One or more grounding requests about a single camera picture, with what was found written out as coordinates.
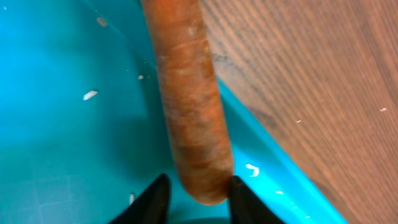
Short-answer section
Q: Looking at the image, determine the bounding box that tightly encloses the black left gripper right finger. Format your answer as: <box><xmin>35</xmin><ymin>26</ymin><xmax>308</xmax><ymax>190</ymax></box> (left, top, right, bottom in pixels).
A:
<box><xmin>228</xmin><ymin>175</ymin><xmax>285</xmax><ymax>224</ymax></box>

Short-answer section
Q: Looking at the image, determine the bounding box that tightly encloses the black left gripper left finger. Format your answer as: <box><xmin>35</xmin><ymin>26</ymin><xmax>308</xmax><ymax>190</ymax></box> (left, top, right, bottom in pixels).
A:
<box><xmin>109</xmin><ymin>174</ymin><xmax>171</xmax><ymax>224</ymax></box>

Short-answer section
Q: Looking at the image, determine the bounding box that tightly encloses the orange carrot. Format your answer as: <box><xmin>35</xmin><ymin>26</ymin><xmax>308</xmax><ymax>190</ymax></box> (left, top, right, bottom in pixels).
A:
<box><xmin>141</xmin><ymin>0</ymin><xmax>234</xmax><ymax>205</ymax></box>

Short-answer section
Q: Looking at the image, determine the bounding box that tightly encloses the teal plastic tray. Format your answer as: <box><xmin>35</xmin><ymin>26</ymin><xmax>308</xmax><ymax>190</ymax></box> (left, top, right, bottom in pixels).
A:
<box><xmin>0</xmin><ymin>0</ymin><xmax>349</xmax><ymax>224</ymax></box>

